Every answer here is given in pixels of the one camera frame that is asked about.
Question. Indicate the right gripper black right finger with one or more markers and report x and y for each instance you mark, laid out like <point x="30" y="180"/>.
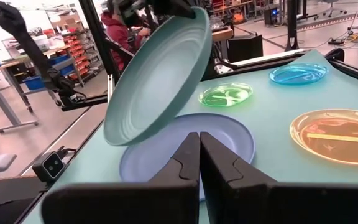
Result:
<point x="247" y="202"/>

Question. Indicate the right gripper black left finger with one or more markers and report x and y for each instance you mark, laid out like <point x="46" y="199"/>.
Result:
<point x="166" y="199"/>

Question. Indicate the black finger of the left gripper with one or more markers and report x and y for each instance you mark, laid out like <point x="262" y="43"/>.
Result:
<point x="172" y="7"/>

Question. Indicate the teal bowl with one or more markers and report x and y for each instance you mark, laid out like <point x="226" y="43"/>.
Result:
<point x="154" y="87"/>

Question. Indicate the green transparent plastic plate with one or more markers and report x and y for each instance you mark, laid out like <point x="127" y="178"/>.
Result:
<point x="225" y="95"/>

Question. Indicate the orange transparent plastic plate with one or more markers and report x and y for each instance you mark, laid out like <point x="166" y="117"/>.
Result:
<point x="337" y="137"/>

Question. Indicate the blue transparent plastic plate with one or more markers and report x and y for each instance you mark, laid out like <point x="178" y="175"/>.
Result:
<point x="297" y="74"/>

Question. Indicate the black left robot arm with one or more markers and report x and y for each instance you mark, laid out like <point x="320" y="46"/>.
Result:
<point x="26" y="40"/>

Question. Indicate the person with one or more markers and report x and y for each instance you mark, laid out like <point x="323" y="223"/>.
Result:
<point x="117" y="34"/>

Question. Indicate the large periwinkle blue plate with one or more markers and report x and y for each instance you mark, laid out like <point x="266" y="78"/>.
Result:
<point x="225" y="133"/>

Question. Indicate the green table mat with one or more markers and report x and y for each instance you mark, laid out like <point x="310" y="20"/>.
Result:
<point x="275" y="130"/>

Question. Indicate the black box under desk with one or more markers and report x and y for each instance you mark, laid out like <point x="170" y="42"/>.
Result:
<point x="245" y="48"/>

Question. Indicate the black computer tower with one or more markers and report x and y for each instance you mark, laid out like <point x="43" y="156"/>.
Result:
<point x="271" y="15"/>

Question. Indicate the shelf with red drawers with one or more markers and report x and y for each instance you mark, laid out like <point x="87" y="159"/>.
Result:
<point x="79" y="53"/>

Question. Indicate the floor power strip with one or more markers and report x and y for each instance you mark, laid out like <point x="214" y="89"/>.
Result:
<point x="336" y="40"/>

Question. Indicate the black mat clamp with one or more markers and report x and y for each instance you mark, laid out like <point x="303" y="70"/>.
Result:
<point x="335" y="54"/>

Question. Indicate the black aluminium table frame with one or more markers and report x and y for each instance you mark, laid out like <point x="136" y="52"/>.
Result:
<point x="98" y="37"/>

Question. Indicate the black floor stand post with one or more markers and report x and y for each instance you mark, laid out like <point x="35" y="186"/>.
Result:
<point x="291" y="25"/>

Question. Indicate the small table-level camera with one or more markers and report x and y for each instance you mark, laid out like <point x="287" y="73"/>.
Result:
<point x="50" y="166"/>

